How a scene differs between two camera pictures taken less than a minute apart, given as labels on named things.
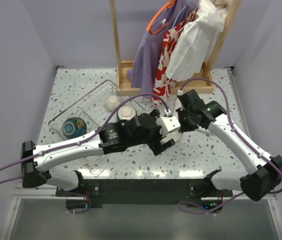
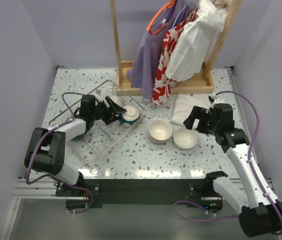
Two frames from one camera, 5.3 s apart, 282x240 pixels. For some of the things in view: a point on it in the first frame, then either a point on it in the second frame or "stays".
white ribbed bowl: [176, 135] → [185, 138]
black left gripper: [159, 144] → [105, 111]
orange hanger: [170, 4] stays
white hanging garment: [193, 47] stays
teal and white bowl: [126, 113] stays
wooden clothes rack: [202, 82] stays
